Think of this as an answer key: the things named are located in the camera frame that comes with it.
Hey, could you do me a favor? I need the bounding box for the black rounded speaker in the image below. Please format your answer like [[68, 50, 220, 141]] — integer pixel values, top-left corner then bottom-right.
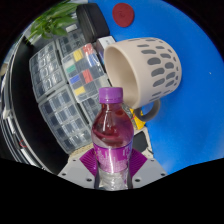
[[132, 131, 149, 154]]

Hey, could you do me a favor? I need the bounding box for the grey small-parts drawer cabinet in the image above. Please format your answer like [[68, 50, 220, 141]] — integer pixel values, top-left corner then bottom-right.
[[28, 40, 68, 104], [54, 28, 86, 58], [79, 96, 103, 128], [37, 84, 94, 155]]

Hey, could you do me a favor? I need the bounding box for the dark box with blue label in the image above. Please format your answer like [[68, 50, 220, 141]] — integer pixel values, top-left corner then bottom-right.
[[94, 35, 117, 64]]

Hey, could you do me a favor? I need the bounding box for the beige mug with grey pattern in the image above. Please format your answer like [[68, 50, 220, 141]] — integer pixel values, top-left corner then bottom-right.
[[103, 37, 183, 122]]

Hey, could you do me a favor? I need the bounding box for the clear box of colourful parts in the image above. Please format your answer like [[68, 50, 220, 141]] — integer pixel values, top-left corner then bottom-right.
[[60, 42, 111, 104]]

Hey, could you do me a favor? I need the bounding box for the flat round red coaster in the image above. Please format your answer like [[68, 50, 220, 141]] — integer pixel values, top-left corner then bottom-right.
[[111, 2, 136, 28]]

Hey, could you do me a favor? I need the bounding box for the green potted plant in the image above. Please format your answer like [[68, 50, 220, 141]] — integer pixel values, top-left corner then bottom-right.
[[25, 1, 81, 44]]

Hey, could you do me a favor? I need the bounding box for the clear purple-capped water bottle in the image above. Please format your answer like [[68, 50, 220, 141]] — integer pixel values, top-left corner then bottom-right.
[[90, 86, 135, 191]]

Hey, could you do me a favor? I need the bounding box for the dark grey overhead shelf unit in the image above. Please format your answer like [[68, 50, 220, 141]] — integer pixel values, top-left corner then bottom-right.
[[0, 59, 51, 168]]

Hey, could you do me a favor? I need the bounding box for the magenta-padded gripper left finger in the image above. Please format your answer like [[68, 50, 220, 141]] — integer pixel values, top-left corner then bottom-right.
[[57, 148, 100, 190]]

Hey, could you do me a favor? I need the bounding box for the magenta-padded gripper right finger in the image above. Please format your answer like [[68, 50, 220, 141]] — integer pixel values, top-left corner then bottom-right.
[[127, 148, 168, 190]]

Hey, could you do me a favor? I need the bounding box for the flat black box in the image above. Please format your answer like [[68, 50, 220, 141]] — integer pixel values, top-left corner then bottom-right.
[[75, 3, 111, 44]]

